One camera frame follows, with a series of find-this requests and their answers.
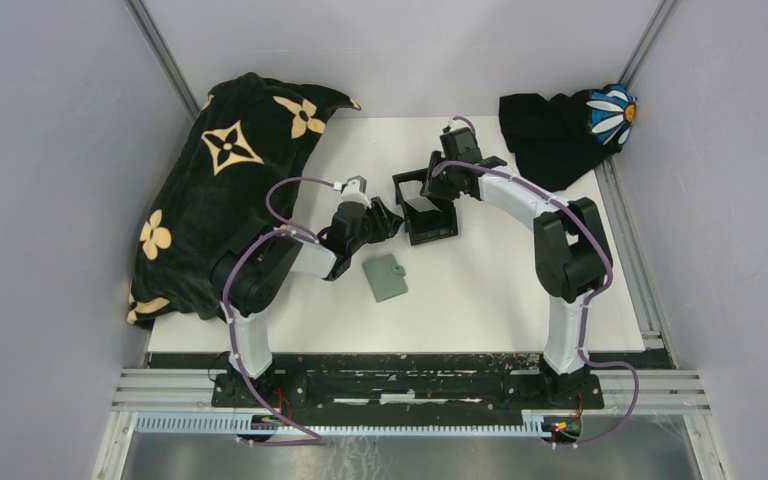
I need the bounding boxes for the black plastic bin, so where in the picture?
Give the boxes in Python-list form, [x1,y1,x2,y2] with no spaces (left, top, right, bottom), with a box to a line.
[392,169,459,246]

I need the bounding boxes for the green leather card holder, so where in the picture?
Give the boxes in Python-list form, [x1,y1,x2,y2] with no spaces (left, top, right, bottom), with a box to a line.
[362,254,409,303]

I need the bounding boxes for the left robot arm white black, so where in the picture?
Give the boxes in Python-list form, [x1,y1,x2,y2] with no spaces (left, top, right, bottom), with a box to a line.
[210,197,404,407]

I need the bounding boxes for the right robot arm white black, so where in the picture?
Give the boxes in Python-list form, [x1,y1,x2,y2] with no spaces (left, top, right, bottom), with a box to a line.
[421,127,613,408]

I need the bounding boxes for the stack of cards in bin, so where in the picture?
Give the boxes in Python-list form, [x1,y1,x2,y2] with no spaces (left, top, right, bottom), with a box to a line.
[398,180,441,213]

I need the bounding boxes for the black cloth with daisy print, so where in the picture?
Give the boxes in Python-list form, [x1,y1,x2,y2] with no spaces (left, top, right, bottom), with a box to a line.
[498,84,637,192]

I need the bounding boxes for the black blanket with tan flowers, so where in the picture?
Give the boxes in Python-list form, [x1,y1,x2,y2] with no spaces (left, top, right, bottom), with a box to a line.
[126,72,360,325]

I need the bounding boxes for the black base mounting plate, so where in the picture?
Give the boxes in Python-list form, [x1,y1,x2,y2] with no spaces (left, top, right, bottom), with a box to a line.
[211,352,605,429]

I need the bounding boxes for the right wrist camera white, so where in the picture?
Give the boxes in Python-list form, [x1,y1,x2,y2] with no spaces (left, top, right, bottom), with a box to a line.
[443,116,460,133]

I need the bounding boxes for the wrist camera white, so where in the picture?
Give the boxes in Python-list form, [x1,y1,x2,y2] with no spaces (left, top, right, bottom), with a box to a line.
[332,176,371,208]
[443,116,460,133]

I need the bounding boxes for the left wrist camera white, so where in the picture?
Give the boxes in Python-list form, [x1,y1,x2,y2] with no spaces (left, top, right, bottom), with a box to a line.
[332,176,371,208]

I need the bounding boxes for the slotted grey cable duct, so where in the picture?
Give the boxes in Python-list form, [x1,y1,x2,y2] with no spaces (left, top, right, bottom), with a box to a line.
[133,413,561,439]

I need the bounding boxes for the aluminium rail frame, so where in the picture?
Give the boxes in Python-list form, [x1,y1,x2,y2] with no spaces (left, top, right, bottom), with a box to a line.
[92,331,727,479]

